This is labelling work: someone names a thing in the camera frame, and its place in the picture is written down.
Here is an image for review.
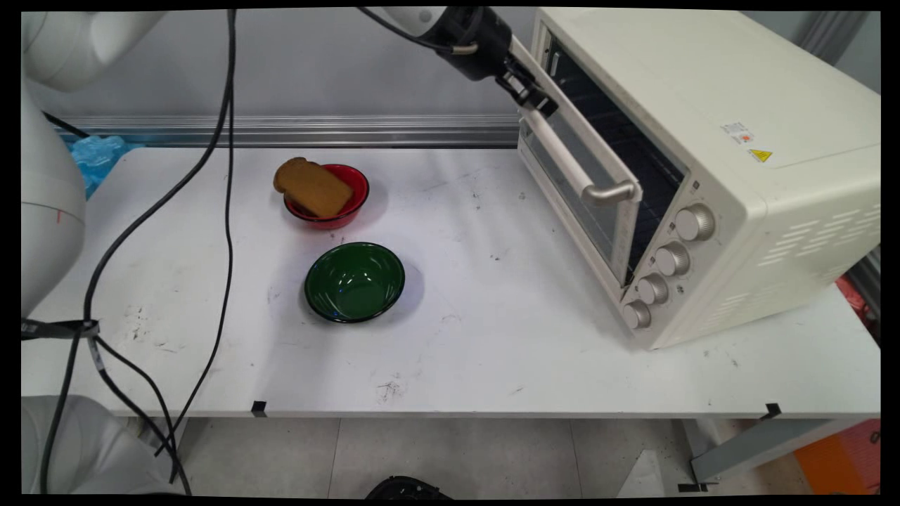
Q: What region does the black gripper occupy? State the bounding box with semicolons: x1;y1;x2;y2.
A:
435;7;560;118

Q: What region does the cream oven door handle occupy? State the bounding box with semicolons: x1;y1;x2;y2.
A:
510;35;638;207

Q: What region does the glass oven door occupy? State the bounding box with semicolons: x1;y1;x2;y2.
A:
510;35;644;285

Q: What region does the red bowl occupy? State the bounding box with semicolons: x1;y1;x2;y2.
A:
284;164;371;231

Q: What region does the large silver oven knob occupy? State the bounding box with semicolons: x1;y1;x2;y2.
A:
675;204;716;242

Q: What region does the brown bread slice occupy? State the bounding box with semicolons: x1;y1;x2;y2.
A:
273;157;354;219

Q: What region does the green bowl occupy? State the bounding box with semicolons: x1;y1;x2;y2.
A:
304;242;406;324

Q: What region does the cream toaster oven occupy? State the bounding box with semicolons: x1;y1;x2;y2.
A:
531;8;881;351

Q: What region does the red packet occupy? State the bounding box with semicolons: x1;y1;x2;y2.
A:
835;275;880;335

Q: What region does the black round object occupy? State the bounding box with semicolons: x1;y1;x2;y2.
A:
366;476;452;500

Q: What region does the grey table leg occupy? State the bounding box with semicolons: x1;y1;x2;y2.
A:
679;418;855;493

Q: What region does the blue bubble wrap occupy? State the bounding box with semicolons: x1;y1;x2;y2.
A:
67;135;145;201

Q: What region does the orange box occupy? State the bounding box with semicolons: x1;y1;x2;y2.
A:
795;420;881;495

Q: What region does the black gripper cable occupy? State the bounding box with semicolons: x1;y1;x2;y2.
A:
357;7;480;56

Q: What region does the aluminium rail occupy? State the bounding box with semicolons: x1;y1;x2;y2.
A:
53;115;521;148

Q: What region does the thin black cable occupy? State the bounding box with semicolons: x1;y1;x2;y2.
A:
153;98;236;458

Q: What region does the short black cable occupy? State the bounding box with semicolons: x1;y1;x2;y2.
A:
44;111;90;140

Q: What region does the thick black cable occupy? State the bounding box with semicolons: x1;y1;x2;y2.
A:
39;8;238;495

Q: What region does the black cable with labels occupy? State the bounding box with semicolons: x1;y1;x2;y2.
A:
90;337;193;495

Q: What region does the black cable strap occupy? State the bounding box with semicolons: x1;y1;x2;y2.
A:
21;319;100;341

